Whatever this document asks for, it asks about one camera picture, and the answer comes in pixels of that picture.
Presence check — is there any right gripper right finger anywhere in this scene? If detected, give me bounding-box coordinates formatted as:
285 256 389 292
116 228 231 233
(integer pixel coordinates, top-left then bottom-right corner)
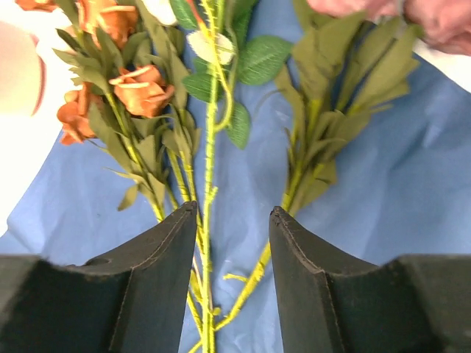
269 207 470 352

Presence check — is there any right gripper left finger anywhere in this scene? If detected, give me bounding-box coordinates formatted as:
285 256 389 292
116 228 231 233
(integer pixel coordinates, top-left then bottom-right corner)
1 202 196 353

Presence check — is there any blue wrapping paper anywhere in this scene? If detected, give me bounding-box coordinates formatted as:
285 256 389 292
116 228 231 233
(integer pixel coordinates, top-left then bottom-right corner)
0 0 471 353

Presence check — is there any artificial flower bunch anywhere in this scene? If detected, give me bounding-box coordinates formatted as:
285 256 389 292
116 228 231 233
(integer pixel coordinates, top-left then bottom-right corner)
14 0 207 339

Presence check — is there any pink peach flower stem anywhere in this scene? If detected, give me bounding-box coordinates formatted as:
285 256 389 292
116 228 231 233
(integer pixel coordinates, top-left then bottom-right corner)
141 0 295 353

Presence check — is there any pink tapered vase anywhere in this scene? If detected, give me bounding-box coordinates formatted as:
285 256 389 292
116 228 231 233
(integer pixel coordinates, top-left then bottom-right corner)
1 21 46 117

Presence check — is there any mauve flower stem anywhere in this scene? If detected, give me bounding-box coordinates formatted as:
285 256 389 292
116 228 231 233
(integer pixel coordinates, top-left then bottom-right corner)
189 0 471 353

